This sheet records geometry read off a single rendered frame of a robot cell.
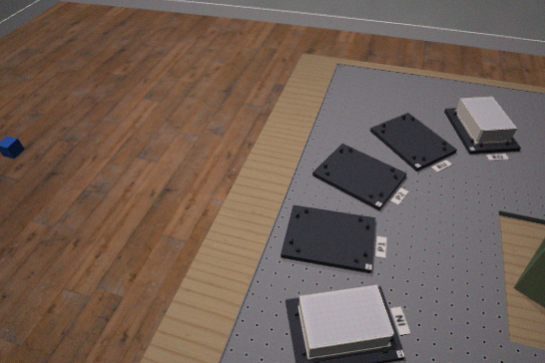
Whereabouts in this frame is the white label plate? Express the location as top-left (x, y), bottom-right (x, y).
top-left (375, 236), bottom-right (386, 258)
top-left (432, 160), bottom-right (452, 173)
top-left (486, 154), bottom-right (509, 161)
top-left (390, 306), bottom-right (410, 335)
top-left (391, 187), bottom-right (408, 205)

